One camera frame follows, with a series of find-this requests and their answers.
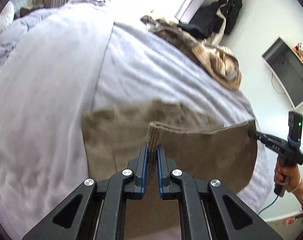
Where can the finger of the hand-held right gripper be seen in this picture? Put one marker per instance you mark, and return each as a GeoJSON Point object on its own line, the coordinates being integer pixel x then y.
{"type": "Point", "coordinates": [257, 135]}

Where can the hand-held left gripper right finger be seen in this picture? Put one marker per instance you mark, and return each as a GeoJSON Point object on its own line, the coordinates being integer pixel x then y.
{"type": "Point", "coordinates": [161, 175]}

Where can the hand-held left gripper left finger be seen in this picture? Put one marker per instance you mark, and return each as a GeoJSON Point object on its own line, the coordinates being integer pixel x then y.
{"type": "Point", "coordinates": [144, 172]}

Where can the olive brown knit sweater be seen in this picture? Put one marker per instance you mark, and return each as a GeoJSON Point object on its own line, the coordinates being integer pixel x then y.
{"type": "Point", "coordinates": [204, 150]}

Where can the black hanging clothes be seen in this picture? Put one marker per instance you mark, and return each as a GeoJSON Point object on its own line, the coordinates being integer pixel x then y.
{"type": "Point", "coordinates": [216, 15]}

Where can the person's right hand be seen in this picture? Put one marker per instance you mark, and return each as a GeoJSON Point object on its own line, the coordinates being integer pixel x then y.
{"type": "Point", "coordinates": [294, 178]}

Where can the white shelf unit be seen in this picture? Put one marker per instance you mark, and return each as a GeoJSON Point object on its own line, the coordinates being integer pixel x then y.
{"type": "Point", "coordinates": [286, 67]}

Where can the orange ornaments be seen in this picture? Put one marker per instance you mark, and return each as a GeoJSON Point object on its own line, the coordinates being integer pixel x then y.
{"type": "Point", "coordinates": [302, 53]}

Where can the lavender embossed bedspread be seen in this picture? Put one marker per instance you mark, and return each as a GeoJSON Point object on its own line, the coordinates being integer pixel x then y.
{"type": "Point", "coordinates": [146, 67]}

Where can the lavender fleece blanket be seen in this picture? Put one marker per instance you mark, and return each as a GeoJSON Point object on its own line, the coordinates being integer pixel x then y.
{"type": "Point", "coordinates": [49, 80]}

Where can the brown fuzzy garment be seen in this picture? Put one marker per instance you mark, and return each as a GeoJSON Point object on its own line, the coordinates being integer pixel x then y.
{"type": "Point", "coordinates": [171, 32]}

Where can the round white pleated pillow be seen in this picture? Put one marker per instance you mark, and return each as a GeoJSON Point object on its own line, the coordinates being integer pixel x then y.
{"type": "Point", "coordinates": [2, 20]}

